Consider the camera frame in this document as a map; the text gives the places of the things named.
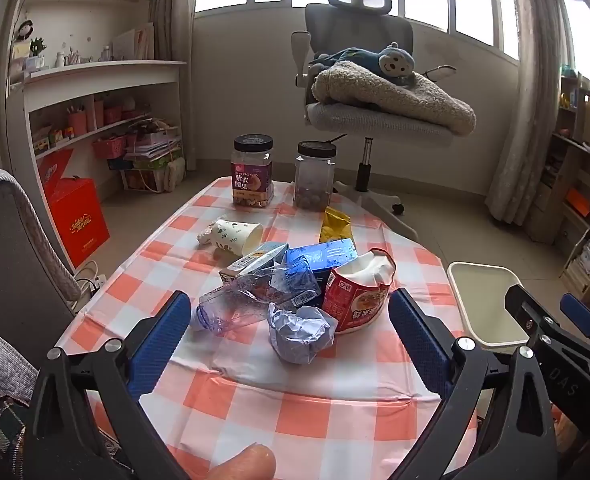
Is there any white bookshelf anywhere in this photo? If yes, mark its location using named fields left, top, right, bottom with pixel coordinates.
left=5, top=0, right=188, bottom=201

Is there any beige curtain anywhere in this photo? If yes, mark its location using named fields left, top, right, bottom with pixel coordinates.
left=150, top=0, right=198, bottom=171
left=485, top=0, right=571, bottom=233

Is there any small drink carton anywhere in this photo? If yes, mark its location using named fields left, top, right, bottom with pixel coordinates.
left=219, top=242, right=290, bottom=281

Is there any clear jar with black lid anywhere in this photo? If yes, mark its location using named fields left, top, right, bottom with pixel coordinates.
left=293, top=141, right=337, bottom=212

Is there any pink pen holder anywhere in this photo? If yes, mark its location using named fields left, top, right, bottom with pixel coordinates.
left=67, top=110, right=88, bottom=138

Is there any beige fleece blanket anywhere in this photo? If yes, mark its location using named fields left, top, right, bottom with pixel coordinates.
left=311, top=60, right=477, bottom=136

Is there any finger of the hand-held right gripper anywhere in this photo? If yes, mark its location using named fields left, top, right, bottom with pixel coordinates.
left=505, top=284, right=558, bottom=346
left=560, top=292, right=590, bottom=361

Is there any red gift box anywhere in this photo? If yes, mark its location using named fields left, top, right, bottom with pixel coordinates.
left=37, top=149, right=112, bottom=269

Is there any yellow snack packet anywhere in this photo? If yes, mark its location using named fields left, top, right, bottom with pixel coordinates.
left=319, top=207, right=352, bottom=245

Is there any purple label nut jar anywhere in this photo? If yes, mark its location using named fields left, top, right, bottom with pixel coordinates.
left=231, top=134, right=275, bottom=208

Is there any white power strip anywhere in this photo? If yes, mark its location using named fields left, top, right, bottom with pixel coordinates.
left=72, top=260, right=108, bottom=306

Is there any white plastic bin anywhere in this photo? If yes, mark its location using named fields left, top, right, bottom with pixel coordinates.
left=448, top=261, right=531, bottom=351

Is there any orange checked tablecloth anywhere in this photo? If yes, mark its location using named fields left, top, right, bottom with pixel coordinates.
left=55, top=176, right=481, bottom=480

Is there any grey office chair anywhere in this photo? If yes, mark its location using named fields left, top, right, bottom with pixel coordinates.
left=291, top=0, right=458, bottom=243

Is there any small potted plant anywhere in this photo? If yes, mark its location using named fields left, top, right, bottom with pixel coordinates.
left=27, top=37, right=48, bottom=68

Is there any stack of papers and bags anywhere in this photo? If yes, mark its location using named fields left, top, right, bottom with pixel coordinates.
left=120, top=119, right=187, bottom=193

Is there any grey armchair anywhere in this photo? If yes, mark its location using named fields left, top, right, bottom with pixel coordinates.
left=0, top=170, right=83, bottom=361

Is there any person's left hand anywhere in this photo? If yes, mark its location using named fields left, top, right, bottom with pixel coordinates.
left=207, top=444, right=277, bottom=480

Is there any leaf print paper cup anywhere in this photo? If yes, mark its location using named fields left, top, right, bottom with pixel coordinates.
left=197, top=217, right=263, bottom=257

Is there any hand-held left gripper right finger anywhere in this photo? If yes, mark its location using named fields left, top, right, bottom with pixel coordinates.
left=388, top=287, right=561, bottom=480

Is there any crushed clear plastic bottle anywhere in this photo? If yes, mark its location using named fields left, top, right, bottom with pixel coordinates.
left=191, top=266, right=322, bottom=333

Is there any pink plastic basket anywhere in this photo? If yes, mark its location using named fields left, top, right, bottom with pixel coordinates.
left=92, top=136, right=127, bottom=159

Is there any wooden shelf unit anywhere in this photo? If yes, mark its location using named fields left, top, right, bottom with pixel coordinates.
left=525, top=75, right=590, bottom=306

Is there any red instant noodle cup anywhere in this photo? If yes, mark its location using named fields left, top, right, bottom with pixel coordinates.
left=321, top=249, right=397, bottom=335

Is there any plaid cloth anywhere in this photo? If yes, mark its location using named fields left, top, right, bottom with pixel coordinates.
left=0, top=325, right=40, bottom=480

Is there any blue-white wrapper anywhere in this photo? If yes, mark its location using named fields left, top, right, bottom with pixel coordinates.
left=267, top=302, right=338, bottom=366

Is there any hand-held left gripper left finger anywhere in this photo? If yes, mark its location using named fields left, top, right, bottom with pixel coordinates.
left=25, top=290, right=192, bottom=480

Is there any blue monkey plush toy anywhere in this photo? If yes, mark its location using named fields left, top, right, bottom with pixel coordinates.
left=309, top=42, right=418, bottom=87

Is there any blue biscuit box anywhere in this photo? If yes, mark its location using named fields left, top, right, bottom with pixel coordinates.
left=285, top=239, right=360, bottom=311

